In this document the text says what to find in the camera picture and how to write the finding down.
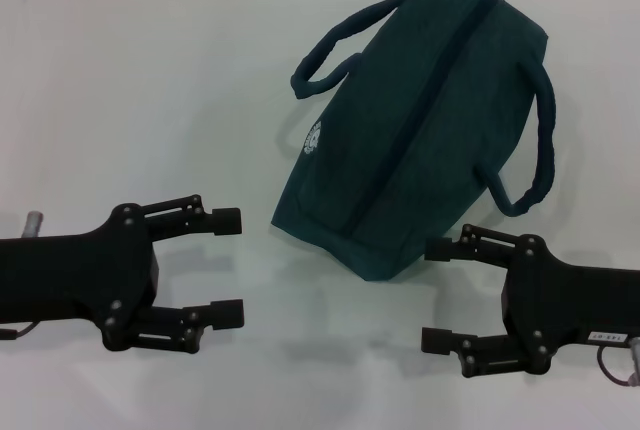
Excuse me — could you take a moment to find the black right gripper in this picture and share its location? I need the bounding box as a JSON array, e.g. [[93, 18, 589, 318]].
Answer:
[[421, 222, 640, 380]]

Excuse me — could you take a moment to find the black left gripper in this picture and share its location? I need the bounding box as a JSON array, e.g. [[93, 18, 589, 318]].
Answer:
[[0, 202, 247, 355]]

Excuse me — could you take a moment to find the dark teal insulated lunch bag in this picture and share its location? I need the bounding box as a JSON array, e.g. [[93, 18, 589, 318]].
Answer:
[[271, 0, 560, 284]]

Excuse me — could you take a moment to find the right gripper dark cable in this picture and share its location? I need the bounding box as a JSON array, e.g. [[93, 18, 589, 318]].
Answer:
[[601, 333, 640, 387]]

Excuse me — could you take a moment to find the gripper dark cable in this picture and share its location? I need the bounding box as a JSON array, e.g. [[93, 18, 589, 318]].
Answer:
[[601, 333, 640, 387], [0, 321, 37, 342]]

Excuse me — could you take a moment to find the left gripper dark cable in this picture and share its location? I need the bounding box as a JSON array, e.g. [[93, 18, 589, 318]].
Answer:
[[0, 321, 37, 342]]

